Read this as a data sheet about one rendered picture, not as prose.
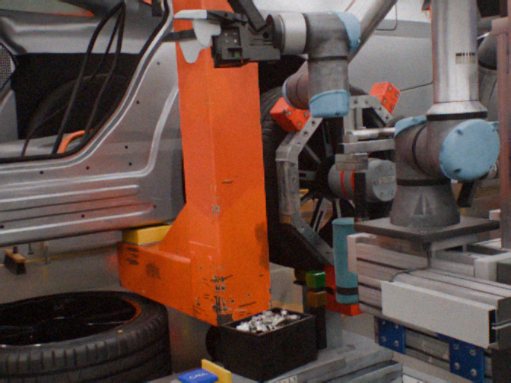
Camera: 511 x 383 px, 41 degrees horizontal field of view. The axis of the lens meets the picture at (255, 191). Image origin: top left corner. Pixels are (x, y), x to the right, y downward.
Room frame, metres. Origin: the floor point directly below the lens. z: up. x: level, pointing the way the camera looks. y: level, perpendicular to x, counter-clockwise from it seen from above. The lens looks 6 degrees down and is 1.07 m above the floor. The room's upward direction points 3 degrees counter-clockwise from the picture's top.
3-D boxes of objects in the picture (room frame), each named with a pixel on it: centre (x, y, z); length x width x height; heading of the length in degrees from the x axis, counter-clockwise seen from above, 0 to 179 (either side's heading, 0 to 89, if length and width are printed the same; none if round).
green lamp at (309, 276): (1.74, -0.14, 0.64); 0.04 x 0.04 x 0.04; 34
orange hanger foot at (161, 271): (2.13, 0.27, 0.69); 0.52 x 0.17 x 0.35; 34
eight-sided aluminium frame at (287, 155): (2.24, -0.31, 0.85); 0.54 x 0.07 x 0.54; 124
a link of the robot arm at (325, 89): (1.30, -0.14, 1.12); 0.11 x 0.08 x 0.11; 15
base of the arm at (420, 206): (1.48, -0.37, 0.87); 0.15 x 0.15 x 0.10
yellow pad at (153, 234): (2.27, 0.37, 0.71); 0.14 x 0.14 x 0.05; 34
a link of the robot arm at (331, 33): (1.28, -0.15, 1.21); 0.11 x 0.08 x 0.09; 105
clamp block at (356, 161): (1.98, -0.28, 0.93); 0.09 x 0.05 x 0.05; 34
